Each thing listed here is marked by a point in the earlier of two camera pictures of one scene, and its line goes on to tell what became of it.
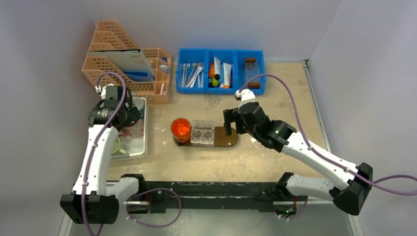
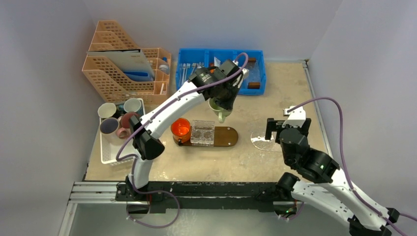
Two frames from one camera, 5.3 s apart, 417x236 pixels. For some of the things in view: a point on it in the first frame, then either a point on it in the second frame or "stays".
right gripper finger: [230, 115] to [271, 126]
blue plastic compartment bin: [220, 71] stays
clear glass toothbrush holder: [202, 133] stays
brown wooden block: [253, 85] stays
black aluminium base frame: [163, 196] stays
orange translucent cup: [181, 129] stays
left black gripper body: [131, 115] to [226, 99]
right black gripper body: [236, 119] to [278, 123]
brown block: [252, 70] stays
